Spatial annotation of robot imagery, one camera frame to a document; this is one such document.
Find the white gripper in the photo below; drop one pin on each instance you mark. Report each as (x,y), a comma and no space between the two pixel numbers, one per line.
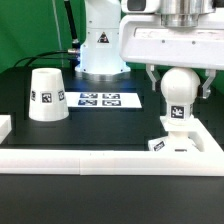
(144,40)

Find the white lamp bulb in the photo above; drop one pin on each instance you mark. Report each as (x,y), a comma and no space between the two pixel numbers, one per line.
(179,87)

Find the white lamp base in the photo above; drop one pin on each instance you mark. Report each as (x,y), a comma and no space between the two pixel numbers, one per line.
(177,138)

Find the white lamp shade cone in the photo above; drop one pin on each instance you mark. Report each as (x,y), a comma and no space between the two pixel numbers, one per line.
(47,95)

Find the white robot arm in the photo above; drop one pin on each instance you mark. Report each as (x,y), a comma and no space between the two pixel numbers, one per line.
(100,53)

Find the white marker sheet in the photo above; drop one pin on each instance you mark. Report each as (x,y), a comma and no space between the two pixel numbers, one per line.
(102,100)

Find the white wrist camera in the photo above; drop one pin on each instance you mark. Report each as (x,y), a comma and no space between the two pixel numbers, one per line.
(140,6)

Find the white frame border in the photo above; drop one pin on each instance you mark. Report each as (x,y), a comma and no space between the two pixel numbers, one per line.
(208,161)

